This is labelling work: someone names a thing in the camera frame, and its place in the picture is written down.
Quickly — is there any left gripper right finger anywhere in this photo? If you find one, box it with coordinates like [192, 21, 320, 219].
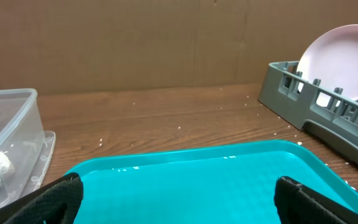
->
[273, 176, 358, 224]

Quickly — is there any clear plastic waste bin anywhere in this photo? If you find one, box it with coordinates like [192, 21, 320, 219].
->
[0, 88, 56, 208]

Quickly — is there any large white plate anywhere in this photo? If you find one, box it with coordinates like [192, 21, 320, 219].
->
[297, 24, 358, 100]

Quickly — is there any teal plastic serving tray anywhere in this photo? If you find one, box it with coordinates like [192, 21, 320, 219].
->
[73, 140, 358, 224]

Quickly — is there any grey dishwasher rack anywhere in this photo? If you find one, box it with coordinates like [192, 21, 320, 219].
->
[258, 61, 358, 166]

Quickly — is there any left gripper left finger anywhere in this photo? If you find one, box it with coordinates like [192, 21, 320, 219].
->
[0, 172, 83, 224]

